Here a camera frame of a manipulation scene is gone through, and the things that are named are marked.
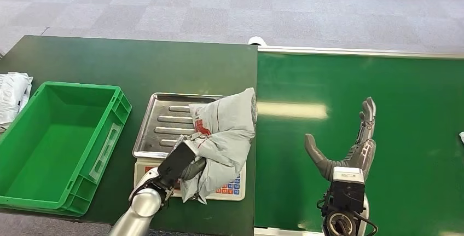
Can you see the white plastic mailer bag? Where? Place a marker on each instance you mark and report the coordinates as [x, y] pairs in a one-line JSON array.
[[12, 96]]

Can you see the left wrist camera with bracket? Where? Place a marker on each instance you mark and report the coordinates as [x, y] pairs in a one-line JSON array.
[[175, 163]]

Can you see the silver conveyor side rail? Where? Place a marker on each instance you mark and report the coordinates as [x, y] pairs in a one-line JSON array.
[[359, 51]]

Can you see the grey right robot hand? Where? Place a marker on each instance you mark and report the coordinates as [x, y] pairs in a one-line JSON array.
[[359, 154]]

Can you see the electronic scale with steel pan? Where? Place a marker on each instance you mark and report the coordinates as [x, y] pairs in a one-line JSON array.
[[163, 125]]

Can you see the green conveyor belt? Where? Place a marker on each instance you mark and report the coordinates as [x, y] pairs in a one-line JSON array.
[[398, 100]]

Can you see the white conveyor roller end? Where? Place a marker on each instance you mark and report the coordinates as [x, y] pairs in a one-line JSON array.
[[256, 40]]

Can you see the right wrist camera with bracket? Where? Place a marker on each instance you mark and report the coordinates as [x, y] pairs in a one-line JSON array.
[[348, 187]]

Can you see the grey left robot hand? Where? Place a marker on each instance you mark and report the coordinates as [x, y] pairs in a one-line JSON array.
[[192, 167]]

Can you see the grey plastic mailer package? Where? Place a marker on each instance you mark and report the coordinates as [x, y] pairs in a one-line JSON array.
[[226, 136]]

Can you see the green plastic crate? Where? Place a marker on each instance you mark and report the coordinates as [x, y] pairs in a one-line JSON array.
[[54, 151]]

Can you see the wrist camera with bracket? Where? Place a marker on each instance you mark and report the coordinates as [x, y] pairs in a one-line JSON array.
[[348, 187], [175, 163]]

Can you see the pale package at belt edge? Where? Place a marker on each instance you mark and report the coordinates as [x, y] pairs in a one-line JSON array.
[[462, 137]]

